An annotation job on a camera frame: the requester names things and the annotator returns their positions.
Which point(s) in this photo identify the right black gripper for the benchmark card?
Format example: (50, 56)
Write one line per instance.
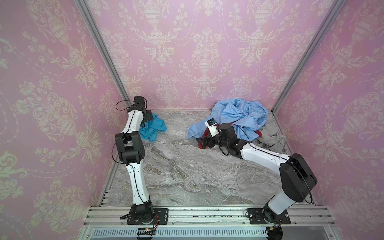
(207, 141)

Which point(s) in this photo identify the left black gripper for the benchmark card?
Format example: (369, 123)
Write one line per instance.
(147, 116)

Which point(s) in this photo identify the teal cloth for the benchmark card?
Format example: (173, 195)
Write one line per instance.
(151, 128)

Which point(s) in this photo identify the light blue cloth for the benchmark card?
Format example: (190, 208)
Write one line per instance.
(247, 117)

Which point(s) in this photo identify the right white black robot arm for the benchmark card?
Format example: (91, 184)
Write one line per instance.
(296, 176)

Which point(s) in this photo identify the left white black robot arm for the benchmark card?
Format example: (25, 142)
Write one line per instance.
(131, 153)

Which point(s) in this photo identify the grey cloth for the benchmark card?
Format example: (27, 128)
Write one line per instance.
(272, 137)

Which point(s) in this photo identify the white vented strip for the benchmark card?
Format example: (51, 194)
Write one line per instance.
(188, 232)

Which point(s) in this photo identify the left corner aluminium post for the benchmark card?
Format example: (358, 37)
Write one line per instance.
(101, 46)

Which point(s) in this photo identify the corner aluminium post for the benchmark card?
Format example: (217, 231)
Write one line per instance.
(319, 35)
(101, 46)

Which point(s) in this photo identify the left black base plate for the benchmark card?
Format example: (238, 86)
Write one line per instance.
(157, 216)

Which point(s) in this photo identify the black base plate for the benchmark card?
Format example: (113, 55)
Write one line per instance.
(260, 216)
(157, 216)

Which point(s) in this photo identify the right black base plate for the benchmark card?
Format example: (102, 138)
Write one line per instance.
(260, 216)

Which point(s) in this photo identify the aluminium frame rail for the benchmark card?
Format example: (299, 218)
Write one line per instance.
(308, 222)

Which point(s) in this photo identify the right corner aluminium post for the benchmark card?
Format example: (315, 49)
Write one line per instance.
(319, 35)

